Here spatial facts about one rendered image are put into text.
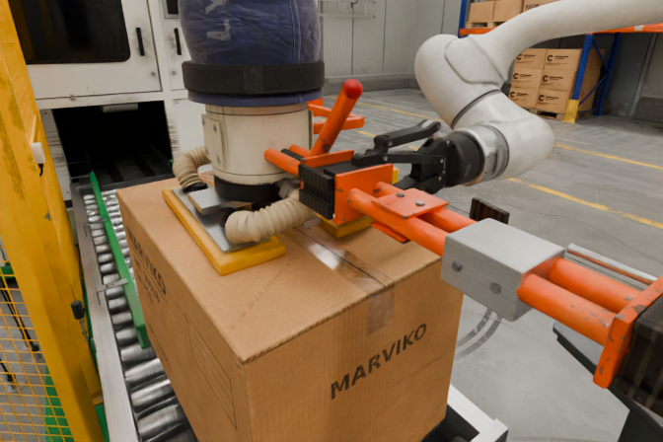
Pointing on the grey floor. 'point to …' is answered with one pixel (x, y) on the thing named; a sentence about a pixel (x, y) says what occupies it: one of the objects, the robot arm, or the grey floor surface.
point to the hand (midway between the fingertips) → (352, 185)
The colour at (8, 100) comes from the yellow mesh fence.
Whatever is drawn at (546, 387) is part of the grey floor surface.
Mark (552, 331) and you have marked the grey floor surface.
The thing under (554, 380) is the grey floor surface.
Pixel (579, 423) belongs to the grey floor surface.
